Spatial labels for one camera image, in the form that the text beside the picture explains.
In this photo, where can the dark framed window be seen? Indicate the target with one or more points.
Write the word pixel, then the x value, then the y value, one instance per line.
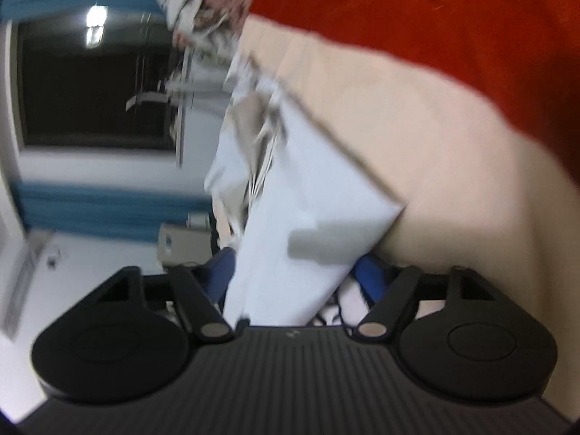
pixel 90 86

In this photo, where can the red black cream striped blanket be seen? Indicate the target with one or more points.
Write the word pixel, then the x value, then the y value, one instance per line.
pixel 453 167

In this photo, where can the black and beige chair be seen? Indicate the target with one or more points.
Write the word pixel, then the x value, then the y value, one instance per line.
pixel 181 244

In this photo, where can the white t-shirt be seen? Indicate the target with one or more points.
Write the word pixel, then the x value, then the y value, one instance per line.
pixel 308 199

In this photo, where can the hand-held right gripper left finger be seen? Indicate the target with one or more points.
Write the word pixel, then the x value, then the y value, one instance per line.
pixel 217 276

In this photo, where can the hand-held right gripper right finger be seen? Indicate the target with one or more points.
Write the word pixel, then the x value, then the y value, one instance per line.
pixel 369 276

